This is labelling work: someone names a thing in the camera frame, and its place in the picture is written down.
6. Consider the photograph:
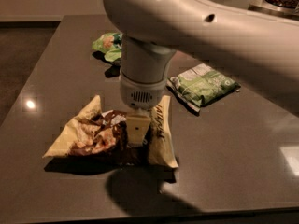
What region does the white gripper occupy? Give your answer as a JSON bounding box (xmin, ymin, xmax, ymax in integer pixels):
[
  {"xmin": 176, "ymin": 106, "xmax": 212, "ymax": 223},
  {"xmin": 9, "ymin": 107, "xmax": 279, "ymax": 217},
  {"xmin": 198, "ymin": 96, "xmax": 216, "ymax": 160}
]
[{"xmin": 120, "ymin": 74, "xmax": 166, "ymax": 146}]

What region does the brown Late July chip bag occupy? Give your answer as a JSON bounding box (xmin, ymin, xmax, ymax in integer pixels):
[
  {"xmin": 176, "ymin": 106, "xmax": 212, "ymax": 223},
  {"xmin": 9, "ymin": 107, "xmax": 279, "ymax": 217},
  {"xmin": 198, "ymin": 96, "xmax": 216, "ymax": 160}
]
[{"xmin": 45, "ymin": 96, "xmax": 178, "ymax": 168}]

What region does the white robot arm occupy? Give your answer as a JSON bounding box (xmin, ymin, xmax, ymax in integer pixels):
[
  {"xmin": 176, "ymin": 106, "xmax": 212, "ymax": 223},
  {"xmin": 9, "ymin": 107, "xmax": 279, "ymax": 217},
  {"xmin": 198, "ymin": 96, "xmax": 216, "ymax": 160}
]
[{"xmin": 103, "ymin": 0, "xmax": 299, "ymax": 114}]

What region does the green snack bag with label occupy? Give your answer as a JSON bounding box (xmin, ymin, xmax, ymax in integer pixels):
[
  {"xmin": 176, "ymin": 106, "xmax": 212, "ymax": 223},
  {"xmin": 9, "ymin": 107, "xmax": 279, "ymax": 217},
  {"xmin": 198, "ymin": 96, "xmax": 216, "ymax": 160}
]
[{"xmin": 166, "ymin": 63, "xmax": 241, "ymax": 113}]

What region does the green rice chip bag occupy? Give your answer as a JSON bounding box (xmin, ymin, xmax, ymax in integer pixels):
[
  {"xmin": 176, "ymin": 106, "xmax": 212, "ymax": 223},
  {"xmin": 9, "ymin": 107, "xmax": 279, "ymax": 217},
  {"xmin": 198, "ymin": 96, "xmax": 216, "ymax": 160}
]
[{"xmin": 92, "ymin": 33, "xmax": 122, "ymax": 66}]

